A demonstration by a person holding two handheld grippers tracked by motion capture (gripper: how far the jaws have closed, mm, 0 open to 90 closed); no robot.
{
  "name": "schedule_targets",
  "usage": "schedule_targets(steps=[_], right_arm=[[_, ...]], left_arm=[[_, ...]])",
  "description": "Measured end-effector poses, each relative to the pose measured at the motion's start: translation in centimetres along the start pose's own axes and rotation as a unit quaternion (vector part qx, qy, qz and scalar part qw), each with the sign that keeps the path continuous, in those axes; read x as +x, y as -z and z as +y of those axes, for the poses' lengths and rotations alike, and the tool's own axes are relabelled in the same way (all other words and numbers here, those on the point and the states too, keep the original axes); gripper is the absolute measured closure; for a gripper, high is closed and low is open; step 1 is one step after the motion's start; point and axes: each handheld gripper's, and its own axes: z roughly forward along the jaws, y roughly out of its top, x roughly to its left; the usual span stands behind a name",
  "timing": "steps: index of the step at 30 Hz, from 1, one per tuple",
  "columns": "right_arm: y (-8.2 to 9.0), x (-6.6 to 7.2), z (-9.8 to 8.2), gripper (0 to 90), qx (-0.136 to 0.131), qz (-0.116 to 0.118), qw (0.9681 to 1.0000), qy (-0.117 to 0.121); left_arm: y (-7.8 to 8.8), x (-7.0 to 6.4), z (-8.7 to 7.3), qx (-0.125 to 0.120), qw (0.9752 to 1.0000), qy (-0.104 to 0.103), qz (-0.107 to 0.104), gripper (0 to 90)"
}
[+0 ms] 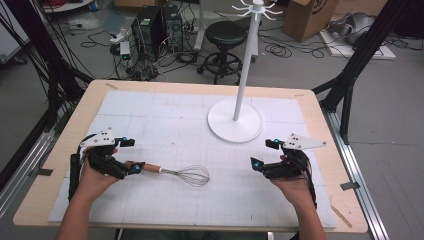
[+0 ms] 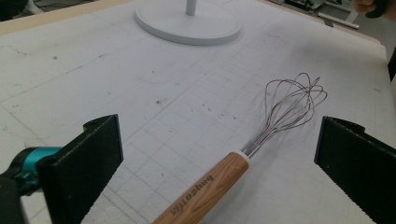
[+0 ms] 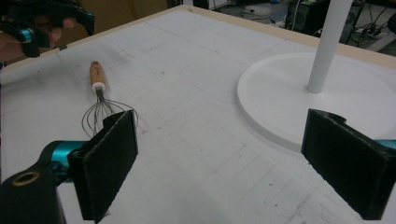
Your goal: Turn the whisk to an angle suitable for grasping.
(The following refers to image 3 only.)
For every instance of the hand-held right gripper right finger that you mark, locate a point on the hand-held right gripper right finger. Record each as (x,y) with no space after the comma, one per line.
(345,158)

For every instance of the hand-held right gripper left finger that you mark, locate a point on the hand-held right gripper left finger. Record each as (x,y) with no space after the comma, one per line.
(106,161)

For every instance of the white round-base pole stand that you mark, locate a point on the white round-base pole stand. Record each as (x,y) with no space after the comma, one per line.
(280,93)

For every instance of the brown cardboard panel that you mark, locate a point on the brown cardboard panel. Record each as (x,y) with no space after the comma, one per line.
(124,12)

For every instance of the white power strip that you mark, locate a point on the white power strip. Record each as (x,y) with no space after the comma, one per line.
(382,42)

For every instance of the black equipment box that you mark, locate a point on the black equipment box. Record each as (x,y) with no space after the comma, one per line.
(306,17)

